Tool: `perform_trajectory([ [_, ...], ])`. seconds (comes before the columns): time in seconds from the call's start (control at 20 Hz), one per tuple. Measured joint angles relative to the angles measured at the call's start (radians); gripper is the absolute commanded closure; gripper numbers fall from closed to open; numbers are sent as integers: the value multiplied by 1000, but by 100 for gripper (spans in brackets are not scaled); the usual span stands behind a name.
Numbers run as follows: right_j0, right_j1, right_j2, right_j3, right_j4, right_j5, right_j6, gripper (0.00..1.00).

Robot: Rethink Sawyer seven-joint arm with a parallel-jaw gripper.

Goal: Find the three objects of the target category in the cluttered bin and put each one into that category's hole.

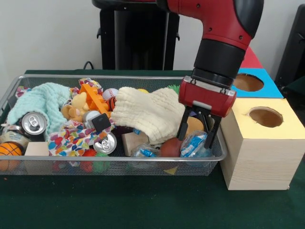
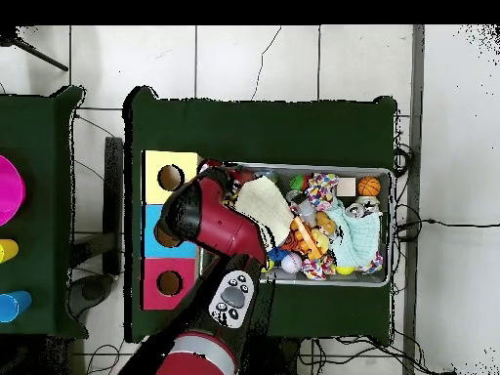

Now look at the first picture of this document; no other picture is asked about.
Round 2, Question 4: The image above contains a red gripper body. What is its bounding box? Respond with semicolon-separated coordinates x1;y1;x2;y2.
178;76;237;118

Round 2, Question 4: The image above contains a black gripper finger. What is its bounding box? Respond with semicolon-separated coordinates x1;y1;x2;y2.
175;106;195;142
203;115;223;150

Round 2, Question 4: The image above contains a blue and white plastic packet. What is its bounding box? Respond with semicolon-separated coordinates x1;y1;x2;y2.
180;130;215;158

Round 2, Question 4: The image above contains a wooden box with three holes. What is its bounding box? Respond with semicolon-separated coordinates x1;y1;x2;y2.
220;46;300;191

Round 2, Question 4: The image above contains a clear mesh bin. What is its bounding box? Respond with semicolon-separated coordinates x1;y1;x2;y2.
0;74;227;177

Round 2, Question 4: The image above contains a brown toy football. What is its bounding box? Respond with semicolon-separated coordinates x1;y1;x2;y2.
159;137;185;157

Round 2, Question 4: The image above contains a cream waffle cloth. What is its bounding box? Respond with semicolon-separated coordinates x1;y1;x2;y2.
111;86;186;146

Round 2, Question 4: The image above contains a silver drink can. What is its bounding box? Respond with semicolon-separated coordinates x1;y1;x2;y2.
18;111;48;142
92;132;117;155

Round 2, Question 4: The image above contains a dark green table cloth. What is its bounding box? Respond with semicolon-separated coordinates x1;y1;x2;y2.
0;69;305;229
281;76;305;110

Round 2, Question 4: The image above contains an orange plastic toy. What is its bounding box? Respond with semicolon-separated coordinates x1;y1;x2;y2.
79;83;112;117

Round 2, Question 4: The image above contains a black upright panel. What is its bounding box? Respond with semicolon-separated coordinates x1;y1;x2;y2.
275;3;305;84

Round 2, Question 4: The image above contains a colourful spotted cloth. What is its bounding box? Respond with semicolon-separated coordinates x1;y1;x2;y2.
47;119;115;157

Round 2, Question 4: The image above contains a mint green cloth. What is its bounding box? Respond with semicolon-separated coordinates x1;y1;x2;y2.
7;82;72;135

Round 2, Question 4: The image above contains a plain wooden block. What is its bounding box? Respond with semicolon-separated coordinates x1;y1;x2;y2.
24;141;51;157

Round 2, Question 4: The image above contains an orange mini basketball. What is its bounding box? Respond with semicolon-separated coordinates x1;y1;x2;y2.
0;142;24;171

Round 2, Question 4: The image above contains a black cable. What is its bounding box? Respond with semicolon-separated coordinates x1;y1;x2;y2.
83;61;103;70

